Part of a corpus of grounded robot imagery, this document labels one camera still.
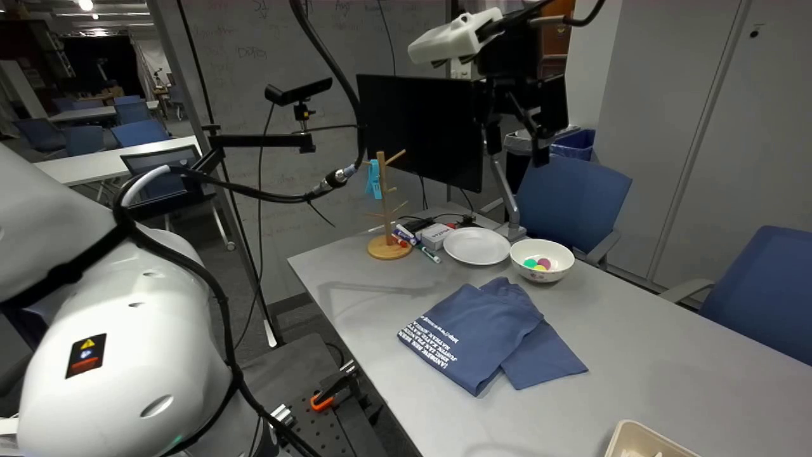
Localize blue office chair near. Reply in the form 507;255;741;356
662;227;812;367

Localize blue trash bin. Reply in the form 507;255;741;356
552;127;595;160

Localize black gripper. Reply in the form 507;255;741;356
474;17;568;136

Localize black monitor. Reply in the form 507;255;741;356
357;73;483;194

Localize black camera on stand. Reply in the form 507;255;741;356
265;77;332;106

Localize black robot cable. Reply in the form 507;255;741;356
113;162;324;457

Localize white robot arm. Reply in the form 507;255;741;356
0;149;317;457

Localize blue office chair far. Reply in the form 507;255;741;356
516;158;633;264

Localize wooden mug tree stand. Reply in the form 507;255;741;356
366;149;412;261

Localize blue office chair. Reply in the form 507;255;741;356
662;227;812;367
516;158;633;264

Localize small box on table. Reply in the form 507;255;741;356
416;223;451;261

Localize white bowl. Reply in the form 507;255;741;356
510;240;576;285

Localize beige plastic tray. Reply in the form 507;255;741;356
605;420;699;457

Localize orange black clamp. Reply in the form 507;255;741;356
308;360;355;414

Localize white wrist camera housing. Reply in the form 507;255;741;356
407;7;502;63

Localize blue t-shirt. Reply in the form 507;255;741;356
396;278;587;396

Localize white plate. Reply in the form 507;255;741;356
444;227;510;268

